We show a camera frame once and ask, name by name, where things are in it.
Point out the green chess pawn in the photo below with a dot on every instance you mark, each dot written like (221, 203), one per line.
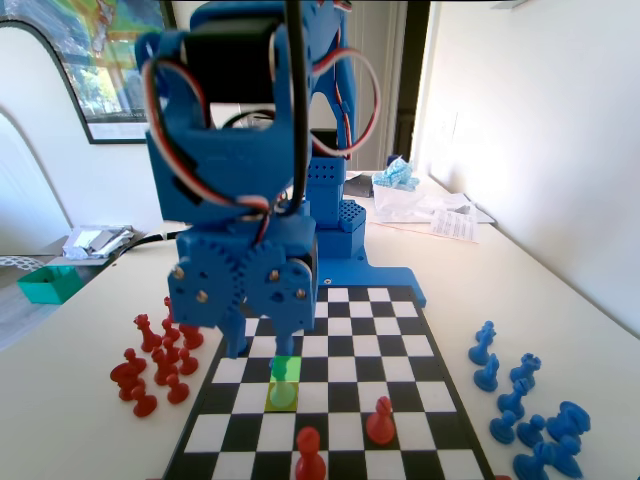
(284, 395)

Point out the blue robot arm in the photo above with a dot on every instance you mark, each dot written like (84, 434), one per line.
(225, 165)

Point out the red chess pawn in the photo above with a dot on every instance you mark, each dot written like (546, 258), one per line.
(143, 405)
(176, 392)
(187, 365)

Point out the red chess rook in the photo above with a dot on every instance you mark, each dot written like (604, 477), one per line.
(166, 307)

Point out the red chess queen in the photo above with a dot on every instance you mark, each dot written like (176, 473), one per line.
(146, 337)

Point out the tall red chess piece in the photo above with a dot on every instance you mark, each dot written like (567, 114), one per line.
(310, 460)

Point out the blue chess piece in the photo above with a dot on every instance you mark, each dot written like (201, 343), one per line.
(565, 460)
(532, 465)
(512, 407)
(486, 380)
(481, 352)

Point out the blue chess pawn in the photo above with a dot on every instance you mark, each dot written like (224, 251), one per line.
(530, 435)
(502, 432)

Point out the blue chess rook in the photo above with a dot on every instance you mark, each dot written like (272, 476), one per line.
(525, 377)

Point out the black and white chessboard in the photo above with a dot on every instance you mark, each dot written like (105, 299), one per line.
(380, 350)

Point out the black flat device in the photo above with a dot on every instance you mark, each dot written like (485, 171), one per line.
(361, 186)

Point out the clear plastic bag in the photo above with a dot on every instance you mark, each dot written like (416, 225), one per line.
(410, 205)

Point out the blue white crumpled bag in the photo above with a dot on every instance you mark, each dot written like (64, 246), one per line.
(397, 175)

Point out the printed paper sheet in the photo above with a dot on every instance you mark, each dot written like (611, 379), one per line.
(452, 225)

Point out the green plastic box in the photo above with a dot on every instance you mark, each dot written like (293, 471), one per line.
(50, 287)

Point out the patterned grey white cloth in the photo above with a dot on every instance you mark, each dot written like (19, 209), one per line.
(15, 262)

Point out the black framed poster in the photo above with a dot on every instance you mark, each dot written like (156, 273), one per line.
(115, 60)

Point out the white arched panel dark rim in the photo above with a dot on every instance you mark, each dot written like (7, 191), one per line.
(30, 150)

